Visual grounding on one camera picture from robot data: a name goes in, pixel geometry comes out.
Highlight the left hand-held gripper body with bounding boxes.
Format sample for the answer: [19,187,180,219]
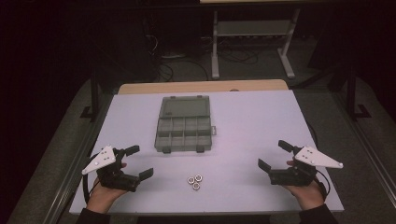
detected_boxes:
[81,145,141,192]

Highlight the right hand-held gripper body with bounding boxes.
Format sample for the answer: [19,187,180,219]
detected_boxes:
[267,146,345,188]

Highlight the grey transparent compartment box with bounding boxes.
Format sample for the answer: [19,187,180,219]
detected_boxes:
[153,95,218,154]

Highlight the person's left hand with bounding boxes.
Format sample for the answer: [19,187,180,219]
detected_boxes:
[86,161,129,215]

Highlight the person's right hand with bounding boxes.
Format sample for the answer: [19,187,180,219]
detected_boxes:
[281,160,326,212]

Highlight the white table board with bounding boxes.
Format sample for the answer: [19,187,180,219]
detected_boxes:
[68,90,345,217]

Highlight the black metal stand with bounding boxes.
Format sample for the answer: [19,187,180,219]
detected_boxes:
[346,65,373,121]
[79,68,101,122]

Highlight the wooden table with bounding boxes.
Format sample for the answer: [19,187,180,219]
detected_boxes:
[118,78,290,95]

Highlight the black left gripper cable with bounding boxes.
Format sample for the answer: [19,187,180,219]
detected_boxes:
[81,153,101,205]

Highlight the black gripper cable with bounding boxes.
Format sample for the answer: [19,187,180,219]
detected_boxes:
[81,153,101,205]
[315,169,332,201]

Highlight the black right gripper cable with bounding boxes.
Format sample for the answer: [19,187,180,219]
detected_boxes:
[315,169,332,201]

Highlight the black floor cables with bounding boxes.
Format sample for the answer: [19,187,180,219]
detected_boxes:
[217,46,260,66]
[158,58,210,83]

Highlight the white metal table frame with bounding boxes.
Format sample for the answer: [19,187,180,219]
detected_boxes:
[211,8,302,80]

